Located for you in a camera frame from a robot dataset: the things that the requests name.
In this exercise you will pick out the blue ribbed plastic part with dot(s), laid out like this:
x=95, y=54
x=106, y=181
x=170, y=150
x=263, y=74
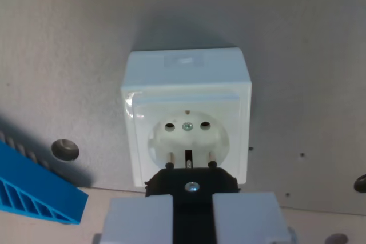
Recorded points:
x=37, y=187

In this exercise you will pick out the black power plug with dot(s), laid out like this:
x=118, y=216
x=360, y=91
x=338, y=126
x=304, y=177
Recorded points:
x=193, y=198

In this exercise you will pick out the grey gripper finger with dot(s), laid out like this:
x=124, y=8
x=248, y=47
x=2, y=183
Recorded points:
x=248, y=218
x=137, y=221

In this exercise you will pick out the white wall socket box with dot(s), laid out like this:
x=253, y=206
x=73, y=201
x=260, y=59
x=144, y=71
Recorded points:
x=186, y=89

